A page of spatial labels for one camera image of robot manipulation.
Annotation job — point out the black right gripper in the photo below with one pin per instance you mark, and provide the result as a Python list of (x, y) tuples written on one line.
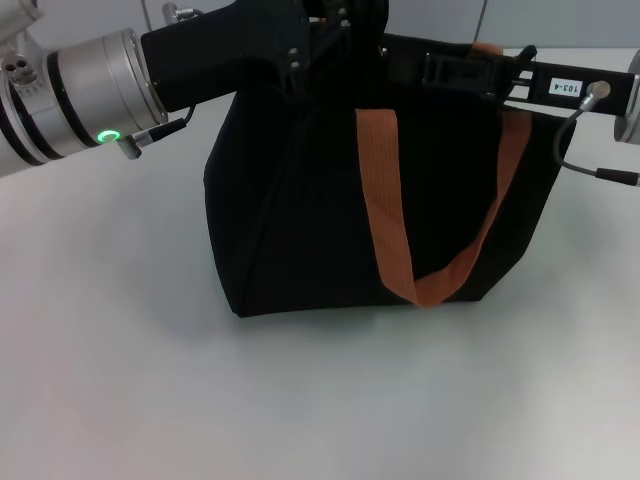
[(540, 85)]

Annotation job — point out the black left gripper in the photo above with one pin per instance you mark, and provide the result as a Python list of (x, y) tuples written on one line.
[(220, 50)]

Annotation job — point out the silver zipper pull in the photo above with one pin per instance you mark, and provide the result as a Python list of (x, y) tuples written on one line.
[(383, 50)]

